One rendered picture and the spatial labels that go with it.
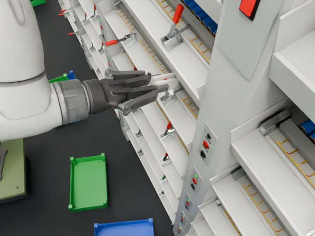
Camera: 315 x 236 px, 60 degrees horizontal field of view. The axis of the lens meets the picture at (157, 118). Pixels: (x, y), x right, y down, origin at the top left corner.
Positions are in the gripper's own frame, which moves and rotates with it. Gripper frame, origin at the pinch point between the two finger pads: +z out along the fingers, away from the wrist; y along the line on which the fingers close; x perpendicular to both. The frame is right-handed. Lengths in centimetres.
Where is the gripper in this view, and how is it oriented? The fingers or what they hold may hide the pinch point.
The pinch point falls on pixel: (164, 82)
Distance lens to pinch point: 68.6
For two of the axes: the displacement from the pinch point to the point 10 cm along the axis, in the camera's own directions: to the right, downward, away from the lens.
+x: 2.0, -6.3, -7.5
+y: 4.5, 7.4, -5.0
